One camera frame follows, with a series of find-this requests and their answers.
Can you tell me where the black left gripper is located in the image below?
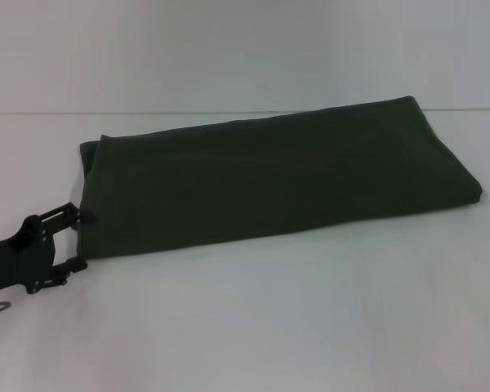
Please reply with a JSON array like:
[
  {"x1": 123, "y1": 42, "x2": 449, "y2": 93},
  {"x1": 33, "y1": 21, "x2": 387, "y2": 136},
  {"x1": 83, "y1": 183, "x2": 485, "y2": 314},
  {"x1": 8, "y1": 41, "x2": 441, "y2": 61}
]
[{"x1": 0, "y1": 202, "x2": 97, "y2": 296}]

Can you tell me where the dark green t-shirt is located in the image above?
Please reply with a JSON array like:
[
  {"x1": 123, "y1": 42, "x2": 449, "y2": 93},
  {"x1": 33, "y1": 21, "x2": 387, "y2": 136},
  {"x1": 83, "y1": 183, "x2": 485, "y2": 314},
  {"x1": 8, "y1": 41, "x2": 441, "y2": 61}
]
[{"x1": 76, "y1": 95, "x2": 483, "y2": 262}]

